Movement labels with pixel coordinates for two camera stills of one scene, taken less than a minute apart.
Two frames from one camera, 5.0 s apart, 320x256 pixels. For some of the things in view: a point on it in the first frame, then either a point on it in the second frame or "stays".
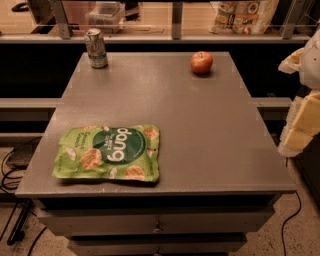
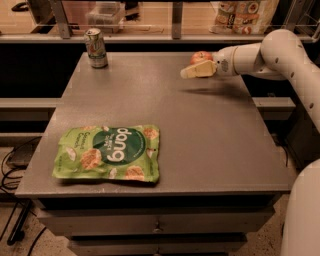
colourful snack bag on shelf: [242, 17] stays
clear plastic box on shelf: [107, 16] stays
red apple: [201, 62] stays
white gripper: [311, 68] -> [224, 62]
